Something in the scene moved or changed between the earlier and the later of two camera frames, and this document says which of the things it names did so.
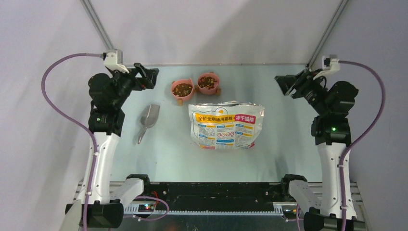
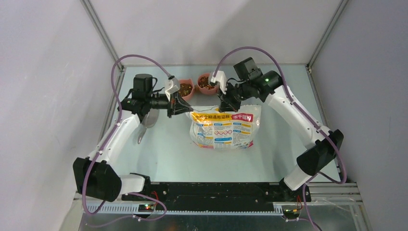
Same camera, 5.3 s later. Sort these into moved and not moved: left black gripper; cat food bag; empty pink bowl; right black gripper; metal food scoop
Moved: left black gripper; right black gripper
Not moved: cat food bag; empty pink bowl; metal food scoop
